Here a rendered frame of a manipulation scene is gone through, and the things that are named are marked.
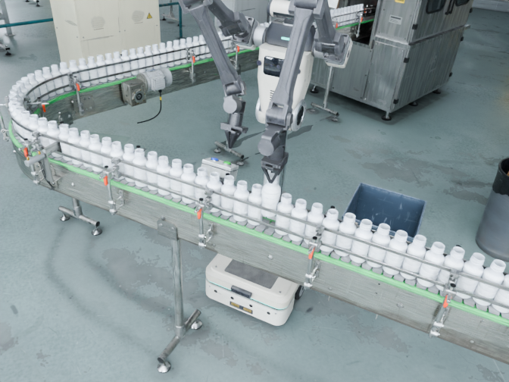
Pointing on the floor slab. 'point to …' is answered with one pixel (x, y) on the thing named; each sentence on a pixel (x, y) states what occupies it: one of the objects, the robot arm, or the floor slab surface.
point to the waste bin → (496, 217)
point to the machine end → (399, 53)
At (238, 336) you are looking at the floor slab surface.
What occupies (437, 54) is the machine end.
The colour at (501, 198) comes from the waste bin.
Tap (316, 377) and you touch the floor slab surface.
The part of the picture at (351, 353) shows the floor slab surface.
